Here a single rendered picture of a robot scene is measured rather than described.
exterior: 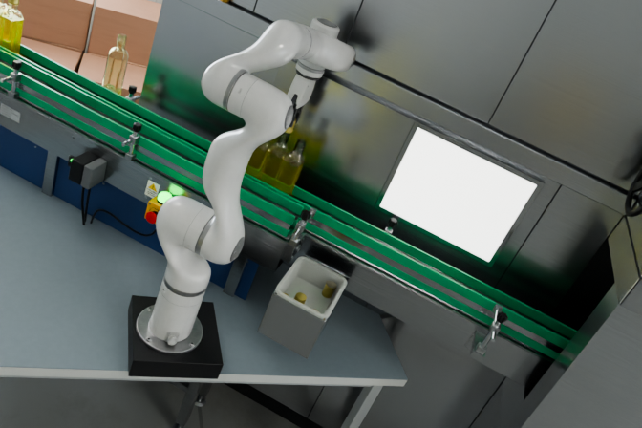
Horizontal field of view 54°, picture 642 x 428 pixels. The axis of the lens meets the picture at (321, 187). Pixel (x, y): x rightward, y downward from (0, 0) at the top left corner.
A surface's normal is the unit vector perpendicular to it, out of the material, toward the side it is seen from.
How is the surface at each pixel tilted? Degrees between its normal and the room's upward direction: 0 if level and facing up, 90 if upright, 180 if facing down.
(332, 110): 90
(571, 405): 90
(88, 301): 0
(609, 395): 90
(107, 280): 0
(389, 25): 90
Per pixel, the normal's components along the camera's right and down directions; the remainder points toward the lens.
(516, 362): -0.33, 0.37
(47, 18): 0.22, 0.56
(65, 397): 0.34, -0.81
